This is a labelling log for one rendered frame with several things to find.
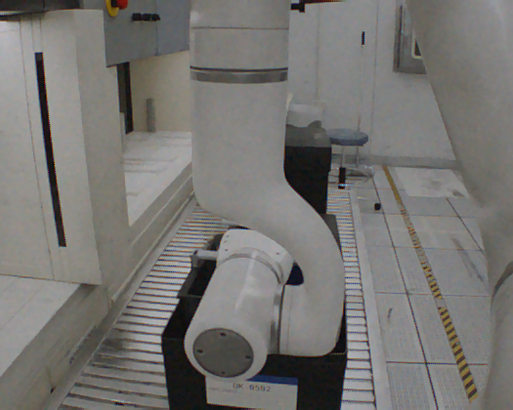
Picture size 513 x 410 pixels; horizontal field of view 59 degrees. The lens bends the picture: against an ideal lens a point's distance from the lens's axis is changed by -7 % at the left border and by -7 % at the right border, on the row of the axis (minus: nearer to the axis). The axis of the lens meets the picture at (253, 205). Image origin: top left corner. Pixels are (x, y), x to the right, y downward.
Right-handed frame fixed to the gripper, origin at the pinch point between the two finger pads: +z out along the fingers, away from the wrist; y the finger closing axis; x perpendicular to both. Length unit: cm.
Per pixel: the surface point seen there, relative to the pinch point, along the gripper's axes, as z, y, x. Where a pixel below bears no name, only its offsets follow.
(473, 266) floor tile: 200, 106, -106
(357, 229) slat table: 71, 20, -30
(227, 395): -13.9, -3.7, -22.2
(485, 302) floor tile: 158, 101, -106
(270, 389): -13.9, 2.8, -20.1
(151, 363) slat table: 0.9, -21.6, -30.3
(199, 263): 0.2, -10.7, -7.0
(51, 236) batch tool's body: 8.9, -43.9, -8.7
